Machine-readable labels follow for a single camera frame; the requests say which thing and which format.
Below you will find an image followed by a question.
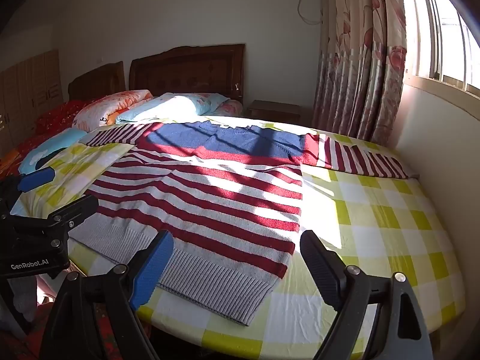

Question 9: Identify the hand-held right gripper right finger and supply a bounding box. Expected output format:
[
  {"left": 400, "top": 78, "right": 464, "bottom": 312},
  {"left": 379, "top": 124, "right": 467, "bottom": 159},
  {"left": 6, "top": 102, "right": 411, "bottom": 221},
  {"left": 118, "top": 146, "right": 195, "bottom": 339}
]
[{"left": 299, "top": 230, "right": 436, "bottom": 360}]

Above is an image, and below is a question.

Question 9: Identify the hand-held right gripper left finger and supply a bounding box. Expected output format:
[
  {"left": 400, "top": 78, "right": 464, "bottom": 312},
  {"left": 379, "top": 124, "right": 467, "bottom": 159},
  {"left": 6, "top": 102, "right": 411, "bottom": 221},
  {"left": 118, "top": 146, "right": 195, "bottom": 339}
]
[{"left": 39, "top": 230, "right": 175, "bottom": 360}]

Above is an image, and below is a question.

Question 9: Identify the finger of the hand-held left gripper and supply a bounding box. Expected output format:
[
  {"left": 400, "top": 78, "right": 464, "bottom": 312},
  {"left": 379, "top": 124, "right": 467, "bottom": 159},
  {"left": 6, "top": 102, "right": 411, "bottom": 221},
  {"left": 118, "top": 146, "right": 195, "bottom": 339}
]
[
  {"left": 0, "top": 167, "right": 56, "bottom": 214},
  {"left": 9, "top": 194, "right": 100, "bottom": 242}
]

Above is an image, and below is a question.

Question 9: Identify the red and grey striped sweater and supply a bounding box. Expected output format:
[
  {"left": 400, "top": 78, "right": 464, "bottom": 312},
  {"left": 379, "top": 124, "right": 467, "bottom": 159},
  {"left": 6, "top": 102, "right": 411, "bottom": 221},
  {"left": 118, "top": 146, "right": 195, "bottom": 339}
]
[{"left": 69, "top": 120, "right": 409, "bottom": 327}]

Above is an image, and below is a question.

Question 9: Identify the light blue printed cloth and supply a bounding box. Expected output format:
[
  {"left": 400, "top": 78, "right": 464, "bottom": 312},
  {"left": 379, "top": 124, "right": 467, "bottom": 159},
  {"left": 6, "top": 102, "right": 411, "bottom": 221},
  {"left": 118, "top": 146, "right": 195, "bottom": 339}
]
[{"left": 19, "top": 127, "right": 89, "bottom": 175}]

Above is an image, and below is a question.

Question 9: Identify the red patterned blanket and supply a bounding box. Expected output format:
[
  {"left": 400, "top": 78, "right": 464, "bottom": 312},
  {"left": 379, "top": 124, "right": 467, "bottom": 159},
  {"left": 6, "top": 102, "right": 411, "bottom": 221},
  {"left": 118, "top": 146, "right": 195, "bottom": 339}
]
[{"left": 0, "top": 99, "right": 99, "bottom": 158}]

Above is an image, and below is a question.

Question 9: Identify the yellow and white checked bed sheet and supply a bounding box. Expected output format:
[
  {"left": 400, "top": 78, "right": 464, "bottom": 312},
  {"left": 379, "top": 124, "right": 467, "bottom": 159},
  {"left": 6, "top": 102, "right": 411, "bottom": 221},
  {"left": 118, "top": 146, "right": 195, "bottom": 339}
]
[{"left": 11, "top": 120, "right": 467, "bottom": 360}]

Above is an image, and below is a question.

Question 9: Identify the light wooden wardrobe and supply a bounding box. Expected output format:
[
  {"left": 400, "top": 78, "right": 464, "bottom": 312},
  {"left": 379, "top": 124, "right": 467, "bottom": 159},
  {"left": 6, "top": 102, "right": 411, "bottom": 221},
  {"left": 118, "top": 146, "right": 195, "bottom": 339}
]
[{"left": 0, "top": 49, "right": 64, "bottom": 155}]

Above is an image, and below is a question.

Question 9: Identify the pink floral pillow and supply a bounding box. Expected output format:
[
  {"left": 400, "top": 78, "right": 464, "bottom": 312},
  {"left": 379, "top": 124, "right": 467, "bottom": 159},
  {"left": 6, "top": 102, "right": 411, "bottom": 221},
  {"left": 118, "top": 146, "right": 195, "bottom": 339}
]
[
  {"left": 72, "top": 89, "right": 154, "bottom": 133},
  {"left": 208, "top": 99, "right": 244, "bottom": 117}
]

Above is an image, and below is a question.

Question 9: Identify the small dark wooden headboard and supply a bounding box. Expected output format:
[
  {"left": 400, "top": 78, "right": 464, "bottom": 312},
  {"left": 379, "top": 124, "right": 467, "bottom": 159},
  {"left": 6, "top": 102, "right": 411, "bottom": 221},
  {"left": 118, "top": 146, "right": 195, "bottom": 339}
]
[{"left": 68, "top": 61, "right": 126, "bottom": 101}]

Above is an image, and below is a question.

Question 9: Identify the light blue folded quilt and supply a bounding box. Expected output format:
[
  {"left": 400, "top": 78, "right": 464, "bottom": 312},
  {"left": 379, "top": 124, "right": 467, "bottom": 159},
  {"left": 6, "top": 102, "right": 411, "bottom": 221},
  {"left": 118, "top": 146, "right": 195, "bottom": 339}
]
[{"left": 115, "top": 92, "right": 230, "bottom": 124}]

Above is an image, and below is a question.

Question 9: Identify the wooden nightstand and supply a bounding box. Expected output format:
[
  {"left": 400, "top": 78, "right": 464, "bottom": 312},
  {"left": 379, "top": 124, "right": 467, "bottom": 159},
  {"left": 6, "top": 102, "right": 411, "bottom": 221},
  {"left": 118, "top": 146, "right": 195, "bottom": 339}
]
[{"left": 249, "top": 99, "right": 302, "bottom": 124}]

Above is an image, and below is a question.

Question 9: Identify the large dark wooden headboard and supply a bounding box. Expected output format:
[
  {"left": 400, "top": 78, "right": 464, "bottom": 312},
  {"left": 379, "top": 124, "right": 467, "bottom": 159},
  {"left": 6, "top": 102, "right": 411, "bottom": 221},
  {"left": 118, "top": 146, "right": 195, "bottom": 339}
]
[{"left": 129, "top": 44, "right": 246, "bottom": 106}]

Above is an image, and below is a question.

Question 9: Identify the pink floral curtain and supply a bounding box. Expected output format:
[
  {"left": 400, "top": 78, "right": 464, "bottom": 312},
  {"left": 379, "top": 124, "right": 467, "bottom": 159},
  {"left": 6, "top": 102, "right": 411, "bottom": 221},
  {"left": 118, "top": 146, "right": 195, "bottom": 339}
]
[{"left": 313, "top": 0, "right": 409, "bottom": 145}]

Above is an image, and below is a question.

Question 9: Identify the barred window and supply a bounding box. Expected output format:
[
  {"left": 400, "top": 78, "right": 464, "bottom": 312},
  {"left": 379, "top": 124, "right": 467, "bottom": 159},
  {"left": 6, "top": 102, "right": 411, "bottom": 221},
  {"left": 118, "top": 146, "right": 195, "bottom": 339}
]
[{"left": 400, "top": 0, "right": 480, "bottom": 96}]

